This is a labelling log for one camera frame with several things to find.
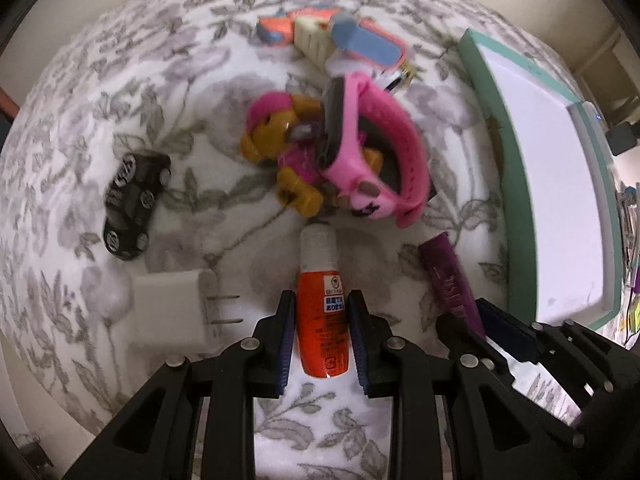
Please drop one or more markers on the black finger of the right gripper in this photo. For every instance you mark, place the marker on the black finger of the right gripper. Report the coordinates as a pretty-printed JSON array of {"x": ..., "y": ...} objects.
[
  {"x": 510, "y": 329},
  {"x": 460, "y": 340}
]

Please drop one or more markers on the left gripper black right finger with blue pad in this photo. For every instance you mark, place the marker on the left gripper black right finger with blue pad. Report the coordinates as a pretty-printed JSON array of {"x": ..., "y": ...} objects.
[{"x": 495, "y": 431}]

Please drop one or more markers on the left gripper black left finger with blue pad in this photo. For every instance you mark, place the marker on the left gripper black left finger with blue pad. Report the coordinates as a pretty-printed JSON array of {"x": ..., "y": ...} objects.
[{"x": 154, "y": 435}]

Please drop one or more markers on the orange white glue bottle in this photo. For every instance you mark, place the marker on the orange white glue bottle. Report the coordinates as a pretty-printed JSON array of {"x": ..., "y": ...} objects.
[{"x": 320, "y": 310}]

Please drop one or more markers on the black toy car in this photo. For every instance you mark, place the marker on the black toy car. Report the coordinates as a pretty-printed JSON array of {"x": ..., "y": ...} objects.
[{"x": 130, "y": 200}]

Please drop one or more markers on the pink smart watch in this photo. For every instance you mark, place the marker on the pink smart watch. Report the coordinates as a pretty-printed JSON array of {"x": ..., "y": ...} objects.
[{"x": 355, "y": 102}]

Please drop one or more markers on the pink hat puppy figure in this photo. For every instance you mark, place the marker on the pink hat puppy figure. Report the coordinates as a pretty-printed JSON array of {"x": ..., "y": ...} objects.
[{"x": 286, "y": 129}]

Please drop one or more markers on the purple tube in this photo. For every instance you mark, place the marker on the purple tube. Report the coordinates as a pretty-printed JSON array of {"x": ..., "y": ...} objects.
[{"x": 451, "y": 289}]

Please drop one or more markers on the white plug charger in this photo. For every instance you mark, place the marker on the white plug charger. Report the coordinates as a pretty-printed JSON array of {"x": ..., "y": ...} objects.
[{"x": 179, "y": 312}]

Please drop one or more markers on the teal white cardboard box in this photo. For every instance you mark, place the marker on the teal white cardboard box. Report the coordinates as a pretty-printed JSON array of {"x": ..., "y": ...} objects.
[{"x": 565, "y": 244}]

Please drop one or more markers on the black power adapter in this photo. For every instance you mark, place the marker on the black power adapter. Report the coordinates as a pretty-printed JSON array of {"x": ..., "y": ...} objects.
[{"x": 623, "y": 137}]

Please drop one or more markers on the white power strip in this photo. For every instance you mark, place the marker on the white power strip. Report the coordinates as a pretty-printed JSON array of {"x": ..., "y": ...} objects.
[{"x": 600, "y": 129}]

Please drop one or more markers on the cream wooden shelf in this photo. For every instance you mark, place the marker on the cream wooden shelf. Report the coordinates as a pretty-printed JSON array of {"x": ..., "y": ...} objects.
[{"x": 609, "y": 79}]

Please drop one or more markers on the cream hair claw clip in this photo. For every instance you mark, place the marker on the cream hair claw clip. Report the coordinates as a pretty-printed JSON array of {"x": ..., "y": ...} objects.
[{"x": 312, "y": 37}]

